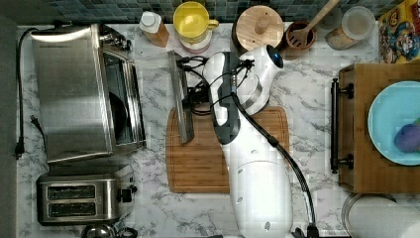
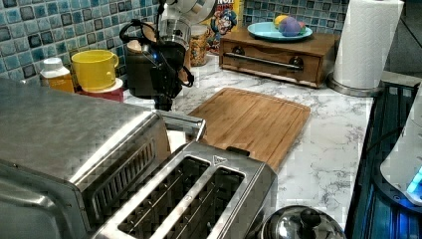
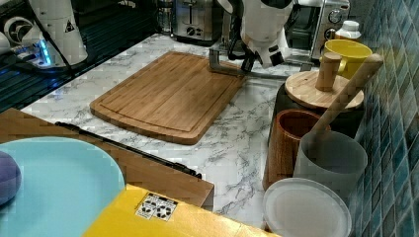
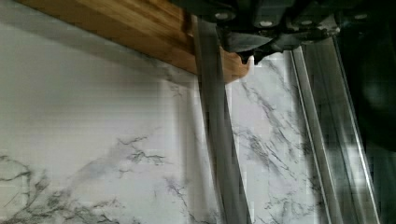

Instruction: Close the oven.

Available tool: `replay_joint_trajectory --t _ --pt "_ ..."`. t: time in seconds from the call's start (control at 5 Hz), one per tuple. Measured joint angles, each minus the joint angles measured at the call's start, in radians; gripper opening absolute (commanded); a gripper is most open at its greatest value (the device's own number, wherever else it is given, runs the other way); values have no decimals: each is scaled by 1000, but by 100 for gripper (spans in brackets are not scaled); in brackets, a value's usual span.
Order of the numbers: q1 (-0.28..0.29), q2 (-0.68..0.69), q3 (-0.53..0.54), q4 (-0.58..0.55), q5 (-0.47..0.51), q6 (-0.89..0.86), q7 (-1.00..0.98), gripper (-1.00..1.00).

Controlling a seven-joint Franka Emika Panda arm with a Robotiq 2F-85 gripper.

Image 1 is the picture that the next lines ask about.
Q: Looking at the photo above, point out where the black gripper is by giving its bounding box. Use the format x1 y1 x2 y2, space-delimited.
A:
168 51 211 143

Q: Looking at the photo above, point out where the glass oven door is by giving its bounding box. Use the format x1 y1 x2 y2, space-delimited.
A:
123 60 147 148

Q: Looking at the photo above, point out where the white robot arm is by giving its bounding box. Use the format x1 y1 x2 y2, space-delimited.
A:
165 45 293 238

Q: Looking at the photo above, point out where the stainless steel toaster oven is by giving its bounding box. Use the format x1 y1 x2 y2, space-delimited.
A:
32 24 140 165

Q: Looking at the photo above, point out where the bamboo cutting board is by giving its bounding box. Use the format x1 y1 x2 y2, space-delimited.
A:
165 106 289 193

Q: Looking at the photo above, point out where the yellow mug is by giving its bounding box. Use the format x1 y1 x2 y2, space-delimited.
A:
172 1 219 54

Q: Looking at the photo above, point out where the amber bottle white cap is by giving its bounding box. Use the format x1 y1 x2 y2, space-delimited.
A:
139 11 169 48

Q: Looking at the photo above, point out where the wooden slotted spatula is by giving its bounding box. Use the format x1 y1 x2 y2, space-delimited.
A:
289 0 340 48

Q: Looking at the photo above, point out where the brown utensil holder cup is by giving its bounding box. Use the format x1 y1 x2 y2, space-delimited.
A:
283 21 316 60

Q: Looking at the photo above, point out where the stainless steel two-slot toaster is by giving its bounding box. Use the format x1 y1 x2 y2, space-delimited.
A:
37 165 138 226

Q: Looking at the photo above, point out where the chrome kettle top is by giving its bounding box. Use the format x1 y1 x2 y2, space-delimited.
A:
81 224 138 238

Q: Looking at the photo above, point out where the glass jar with grains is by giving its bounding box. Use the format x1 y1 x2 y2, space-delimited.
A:
325 6 375 51

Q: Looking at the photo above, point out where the wooden drawer unit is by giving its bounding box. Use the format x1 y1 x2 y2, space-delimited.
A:
338 63 420 193

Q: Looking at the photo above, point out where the white pot with rim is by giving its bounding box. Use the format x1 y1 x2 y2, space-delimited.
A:
342 193 420 238

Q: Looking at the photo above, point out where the light blue plate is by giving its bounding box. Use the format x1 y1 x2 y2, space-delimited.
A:
367 80 420 166

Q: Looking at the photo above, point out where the purple round fruit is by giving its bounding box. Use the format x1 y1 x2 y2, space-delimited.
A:
394 124 420 153

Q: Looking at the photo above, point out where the colourful cereal box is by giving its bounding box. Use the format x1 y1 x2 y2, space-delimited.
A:
378 0 420 63

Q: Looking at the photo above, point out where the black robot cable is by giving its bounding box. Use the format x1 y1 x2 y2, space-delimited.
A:
175 55 321 238

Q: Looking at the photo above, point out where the black oven power cord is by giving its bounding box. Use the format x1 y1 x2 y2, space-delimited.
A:
13 27 48 161

